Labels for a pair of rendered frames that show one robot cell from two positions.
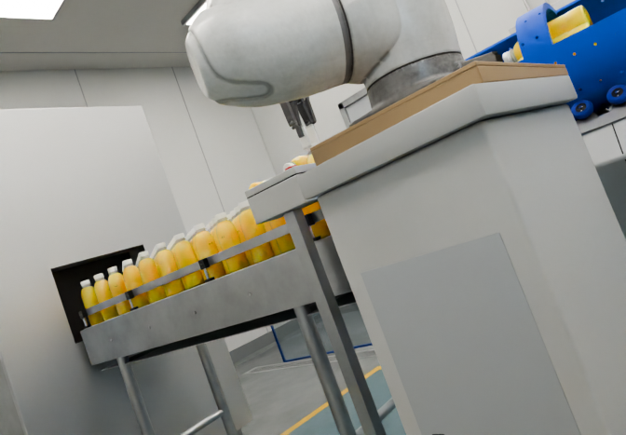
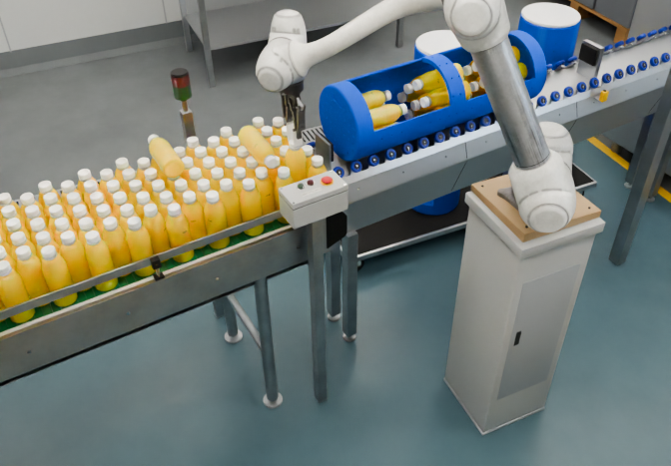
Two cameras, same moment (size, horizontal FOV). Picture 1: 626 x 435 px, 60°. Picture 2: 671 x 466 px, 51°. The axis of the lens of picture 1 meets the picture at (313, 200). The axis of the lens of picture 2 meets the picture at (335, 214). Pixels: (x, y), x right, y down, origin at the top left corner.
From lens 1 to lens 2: 2.40 m
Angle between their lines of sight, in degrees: 76
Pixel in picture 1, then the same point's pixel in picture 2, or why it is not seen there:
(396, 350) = (520, 308)
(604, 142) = (460, 152)
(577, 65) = (469, 113)
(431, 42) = not seen: hidden behind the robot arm
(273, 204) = (318, 213)
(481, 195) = (582, 252)
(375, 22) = not seen: hidden behind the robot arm
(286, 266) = (267, 248)
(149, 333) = (24, 357)
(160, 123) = not seen: outside the picture
